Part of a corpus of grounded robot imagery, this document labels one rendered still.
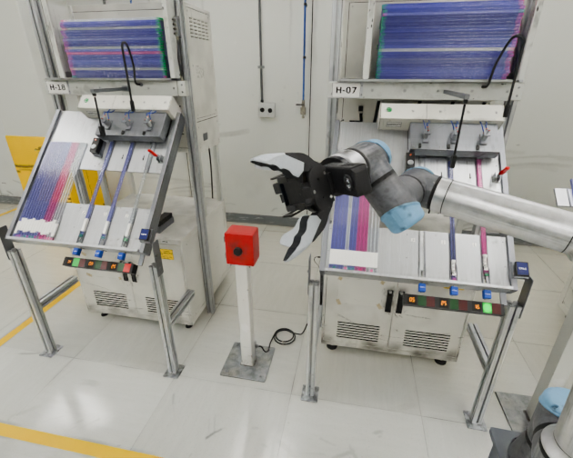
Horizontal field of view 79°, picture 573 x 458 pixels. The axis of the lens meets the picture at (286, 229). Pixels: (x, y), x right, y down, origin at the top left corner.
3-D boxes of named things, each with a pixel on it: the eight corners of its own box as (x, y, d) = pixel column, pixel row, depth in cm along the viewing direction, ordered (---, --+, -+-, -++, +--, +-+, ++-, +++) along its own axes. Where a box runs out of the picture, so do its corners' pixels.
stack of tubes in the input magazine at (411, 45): (508, 79, 134) (528, -3, 123) (375, 78, 143) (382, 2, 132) (497, 78, 145) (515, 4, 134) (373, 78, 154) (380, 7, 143)
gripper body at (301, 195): (280, 221, 59) (320, 198, 67) (320, 217, 52) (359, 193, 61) (266, 177, 57) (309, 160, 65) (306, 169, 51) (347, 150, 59)
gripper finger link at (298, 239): (275, 269, 55) (294, 220, 58) (303, 270, 51) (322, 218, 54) (262, 260, 53) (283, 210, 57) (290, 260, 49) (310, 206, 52)
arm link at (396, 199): (437, 204, 70) (405, 161, 71) (420, 223, 62) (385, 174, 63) (406, 223, 76) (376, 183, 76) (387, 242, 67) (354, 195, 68)
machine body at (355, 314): (454, 371, 179) (483, 268, 153) (320, 352, 191) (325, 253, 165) (431, 297, 237) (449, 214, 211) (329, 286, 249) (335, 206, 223)
